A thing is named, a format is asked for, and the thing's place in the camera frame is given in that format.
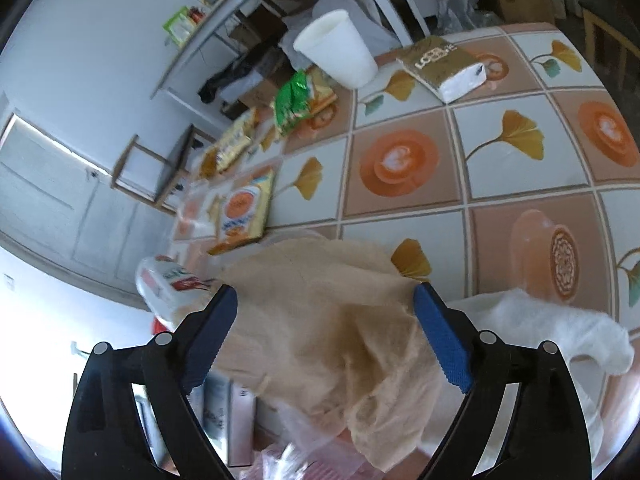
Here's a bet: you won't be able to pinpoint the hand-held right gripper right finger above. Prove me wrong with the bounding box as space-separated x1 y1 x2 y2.
412 281 593 480

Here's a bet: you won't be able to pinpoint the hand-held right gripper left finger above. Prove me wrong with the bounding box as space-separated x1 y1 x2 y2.
61 284 238 480

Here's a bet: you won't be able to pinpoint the white tube red label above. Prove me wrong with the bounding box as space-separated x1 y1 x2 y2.
136 255 221 333

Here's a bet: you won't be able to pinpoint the beige paper napkin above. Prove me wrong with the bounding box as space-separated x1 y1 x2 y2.
212 237 466 468

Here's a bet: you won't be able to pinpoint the person's white fleece pants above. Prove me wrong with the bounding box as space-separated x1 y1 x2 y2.
420 287 636 480

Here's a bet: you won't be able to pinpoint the printed leaf pattern tablecloth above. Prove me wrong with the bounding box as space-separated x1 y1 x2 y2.
170 22 640 480

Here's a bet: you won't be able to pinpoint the yellow orange snack packet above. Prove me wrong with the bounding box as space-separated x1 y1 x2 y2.
207 166 278 256

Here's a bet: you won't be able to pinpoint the white panelled door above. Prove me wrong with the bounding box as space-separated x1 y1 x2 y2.
0 110 176 311

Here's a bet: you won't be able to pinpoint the green snack packet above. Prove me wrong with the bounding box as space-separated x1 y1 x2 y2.
272 70 313 136

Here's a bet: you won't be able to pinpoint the black bag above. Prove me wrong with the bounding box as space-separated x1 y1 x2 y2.
200 45 291 103

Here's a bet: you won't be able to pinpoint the gold tissue pack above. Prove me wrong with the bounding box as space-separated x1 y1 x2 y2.
396 36 487 105

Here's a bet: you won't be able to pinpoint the white paper cup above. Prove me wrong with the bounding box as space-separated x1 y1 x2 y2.
292 8 379 88

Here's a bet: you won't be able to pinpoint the green white food bag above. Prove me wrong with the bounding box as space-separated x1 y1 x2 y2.
162 6 198 48

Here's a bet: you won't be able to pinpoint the white shelf table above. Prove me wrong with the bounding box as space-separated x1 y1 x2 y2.
150 0 431 106

